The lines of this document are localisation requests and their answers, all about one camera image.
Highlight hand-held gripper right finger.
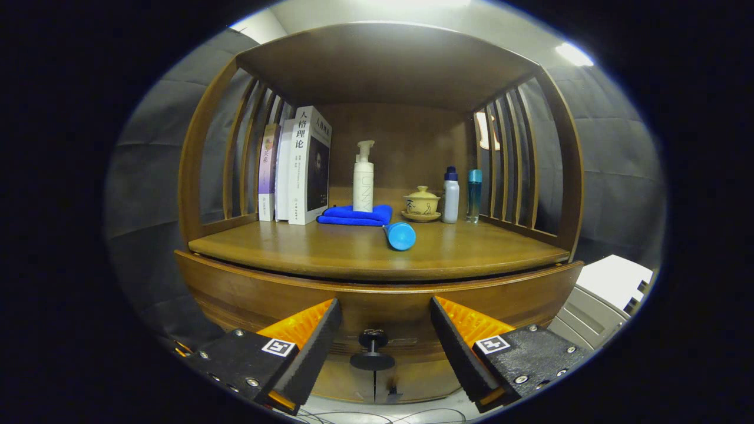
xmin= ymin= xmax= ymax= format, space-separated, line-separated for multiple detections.
xmin=429 ymin=296 xmax=593 ymax=414

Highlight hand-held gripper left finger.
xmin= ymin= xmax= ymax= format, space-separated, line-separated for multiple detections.
xmin=187 ymin=298 xmax=343 ymax=416

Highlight black drawer knob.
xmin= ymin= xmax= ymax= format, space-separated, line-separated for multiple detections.
xmin=350 ymin=329 xmax=396 ymax=372

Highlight brown wooden drawer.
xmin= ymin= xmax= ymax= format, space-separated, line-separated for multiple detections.
xmin=174 ymin=250 xmax=585 ymax=363

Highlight blue and white cosmetic tube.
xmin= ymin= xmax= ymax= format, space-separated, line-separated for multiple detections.
xmin=383 ymin=221 xmax=416 ymax=251

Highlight wooden cabinet door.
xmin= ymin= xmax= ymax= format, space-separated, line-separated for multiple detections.
xmin=375 ymin=353 xmax=463 ymax=405
xmin=309 ymin=353 xmax=376 ymax=405

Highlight brown wooden countertop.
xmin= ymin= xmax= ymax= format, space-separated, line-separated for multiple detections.
xmin=187 ymin=219 xmax=571 ymax=282

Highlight white drawer unit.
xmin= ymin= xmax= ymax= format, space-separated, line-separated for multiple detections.
xmin=548 ymin=254 xmax=654 ymax=351

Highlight brown wooden cabinet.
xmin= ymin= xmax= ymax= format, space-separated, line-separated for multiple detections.
xmin=174 ymin=22 xmax=586 ymax=407

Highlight blue folded cloth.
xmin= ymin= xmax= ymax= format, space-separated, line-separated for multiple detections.
xmin=316 ymin=204 xmax=393 ymax=227

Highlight white bottle with blue cap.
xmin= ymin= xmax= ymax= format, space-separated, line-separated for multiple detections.
xmin=442 ymin=166 xmax=460 ymax=224

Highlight beige lidded tea cup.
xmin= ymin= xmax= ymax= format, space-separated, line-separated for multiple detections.
xmin=404 ymin=185 xmax=441 ymax=216

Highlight blue glass bottle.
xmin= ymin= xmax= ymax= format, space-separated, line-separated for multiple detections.
xmin=467 ymin=169 xmax=483 ymax=224

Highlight white pump bottle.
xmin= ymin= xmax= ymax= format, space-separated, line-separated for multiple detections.
xmin=352 ymin=140 xmax=376 ymax=213

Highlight thin white book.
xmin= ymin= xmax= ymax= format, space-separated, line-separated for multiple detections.
xmin=275 ymin=119 xmax=296 ymax=223

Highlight white portrait cover book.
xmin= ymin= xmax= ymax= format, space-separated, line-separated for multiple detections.
xmin=287 ymin=105 xmax=332 ymax=226

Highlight purple book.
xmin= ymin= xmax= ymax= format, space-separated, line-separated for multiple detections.
xmin=258 ymin=123 xmax=282 ymax=222

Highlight small ceiling light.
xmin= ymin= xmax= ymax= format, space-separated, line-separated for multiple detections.
xmin=555 ymin=41 xmax=594 ymax=67

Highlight black floor cables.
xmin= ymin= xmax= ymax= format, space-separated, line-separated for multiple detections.
xmin=295 ymin=406 xmax=466 ymax=424

